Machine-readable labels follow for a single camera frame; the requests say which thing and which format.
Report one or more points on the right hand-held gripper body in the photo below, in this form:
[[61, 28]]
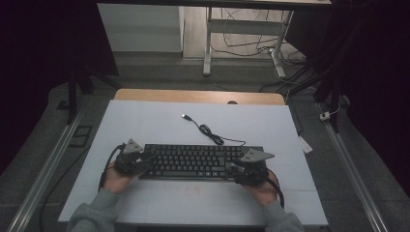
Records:
[[254, 172]]

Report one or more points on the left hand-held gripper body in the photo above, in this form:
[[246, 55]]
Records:
[[127, 162]]

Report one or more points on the black keyboard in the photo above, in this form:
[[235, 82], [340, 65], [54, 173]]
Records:
[[193, 161]]

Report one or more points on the person's left hand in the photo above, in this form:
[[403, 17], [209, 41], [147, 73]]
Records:
[[116, 182]]

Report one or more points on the person's right hand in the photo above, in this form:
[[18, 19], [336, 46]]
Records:
[[264, 193]]

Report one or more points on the pale blue table mat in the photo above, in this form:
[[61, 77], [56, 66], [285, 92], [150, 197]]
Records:
[[154, 122]]

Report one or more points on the white paper tag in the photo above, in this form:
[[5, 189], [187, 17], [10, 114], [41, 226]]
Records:
[[305, 145]]

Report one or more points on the black metal stand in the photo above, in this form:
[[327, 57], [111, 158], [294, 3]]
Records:
[[72, 96], [335, 96]]

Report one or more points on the white-framed desk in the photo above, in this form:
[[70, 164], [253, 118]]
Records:
[[208, 48]]

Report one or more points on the white cabinet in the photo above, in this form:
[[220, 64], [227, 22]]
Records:
[[141, 29]]

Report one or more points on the dark curtain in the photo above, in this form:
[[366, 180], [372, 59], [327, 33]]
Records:
[[32, 64], [380, 80]]

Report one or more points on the aluminium rail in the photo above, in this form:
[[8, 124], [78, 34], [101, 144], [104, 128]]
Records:
[[355, 180], [42, 180]]

